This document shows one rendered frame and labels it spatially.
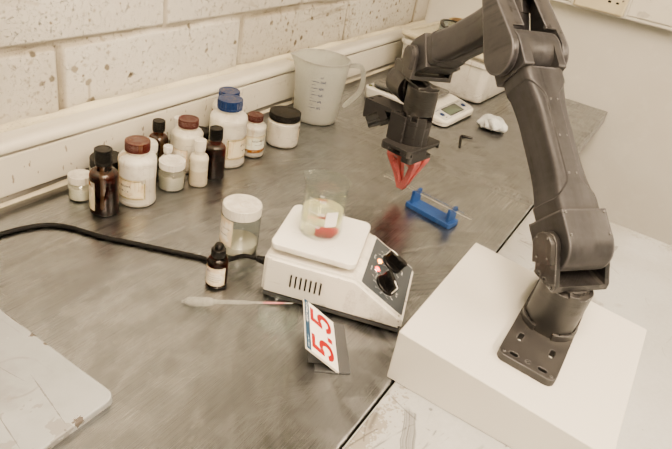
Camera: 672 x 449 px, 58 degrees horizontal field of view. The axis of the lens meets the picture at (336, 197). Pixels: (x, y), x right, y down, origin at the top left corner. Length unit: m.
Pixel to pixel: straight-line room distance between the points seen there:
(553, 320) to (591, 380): 0.08
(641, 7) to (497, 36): 1.19
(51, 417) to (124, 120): 0.59
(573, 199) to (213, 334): 0.47
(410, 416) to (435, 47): 0.57
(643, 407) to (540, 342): 0.18
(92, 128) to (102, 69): 0.11
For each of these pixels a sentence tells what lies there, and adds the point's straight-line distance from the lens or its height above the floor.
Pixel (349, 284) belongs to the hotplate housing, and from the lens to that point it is 0.81.
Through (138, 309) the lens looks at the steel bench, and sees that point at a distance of 0.84.
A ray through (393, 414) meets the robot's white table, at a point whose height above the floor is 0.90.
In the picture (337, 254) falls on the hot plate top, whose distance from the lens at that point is 0.81.
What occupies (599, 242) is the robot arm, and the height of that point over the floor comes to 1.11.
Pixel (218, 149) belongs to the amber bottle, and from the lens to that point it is 1.11.
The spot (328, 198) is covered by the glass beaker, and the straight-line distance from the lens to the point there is 0.80.
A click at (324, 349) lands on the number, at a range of 0.77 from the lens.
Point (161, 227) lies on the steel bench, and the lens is 0.99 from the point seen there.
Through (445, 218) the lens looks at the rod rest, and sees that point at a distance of 1.13.
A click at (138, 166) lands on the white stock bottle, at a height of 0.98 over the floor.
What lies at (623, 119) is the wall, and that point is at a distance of 2.12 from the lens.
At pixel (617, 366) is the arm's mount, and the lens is 0.84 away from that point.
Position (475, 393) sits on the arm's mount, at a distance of 0.74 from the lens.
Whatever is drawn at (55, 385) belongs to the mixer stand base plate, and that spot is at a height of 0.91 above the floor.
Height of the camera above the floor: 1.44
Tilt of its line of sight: 28 degrees down
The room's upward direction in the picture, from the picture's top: 11 degrees clockwise
